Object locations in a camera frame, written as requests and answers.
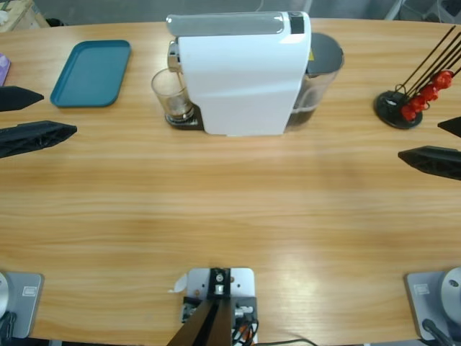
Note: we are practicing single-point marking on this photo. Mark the teal plastic tray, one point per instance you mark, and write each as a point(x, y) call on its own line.
point(90, 74)

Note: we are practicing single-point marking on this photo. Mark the grey coffee machine lever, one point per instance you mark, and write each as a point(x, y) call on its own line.
point(223, 23)

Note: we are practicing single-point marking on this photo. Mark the white frame leg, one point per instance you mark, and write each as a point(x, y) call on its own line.
point(392, 9)

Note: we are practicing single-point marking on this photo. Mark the grey base plate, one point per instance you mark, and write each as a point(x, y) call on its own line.
point(419, 306)
point(25, 306)

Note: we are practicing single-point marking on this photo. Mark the black capsule holder with rods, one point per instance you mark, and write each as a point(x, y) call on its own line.
point(387, 104)

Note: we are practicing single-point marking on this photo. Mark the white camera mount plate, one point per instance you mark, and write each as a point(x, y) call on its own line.
point(241, 279)

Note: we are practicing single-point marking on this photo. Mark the red coffee capsule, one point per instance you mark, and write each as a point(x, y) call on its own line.
point(444, 79)
point(407, 112)
point(417, 104)
point(429, 93)

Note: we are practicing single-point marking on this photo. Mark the clear drinking glass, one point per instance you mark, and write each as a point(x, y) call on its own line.
point(173, 104)

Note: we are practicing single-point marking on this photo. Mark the purple packet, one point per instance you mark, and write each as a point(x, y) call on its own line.
point(3, 70)

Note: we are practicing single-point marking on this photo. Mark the clear plastic bin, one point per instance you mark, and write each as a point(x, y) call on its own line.
point(450, 9)

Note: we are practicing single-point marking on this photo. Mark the clear water tank dark lid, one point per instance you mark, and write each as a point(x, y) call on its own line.
point(324, 50)

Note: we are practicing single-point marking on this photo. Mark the wooden crate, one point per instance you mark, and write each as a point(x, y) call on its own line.
point(21, 14)

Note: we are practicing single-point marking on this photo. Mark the white capsule coffee machine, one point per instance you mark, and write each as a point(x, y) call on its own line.
point(237, 79)

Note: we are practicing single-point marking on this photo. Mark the white paper tag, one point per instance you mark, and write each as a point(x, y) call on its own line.
point(179, 284)

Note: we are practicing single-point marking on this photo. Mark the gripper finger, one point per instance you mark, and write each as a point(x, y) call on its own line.
point(16, 98)
point(32, 136)
point(432, 162)
point(453, 127)

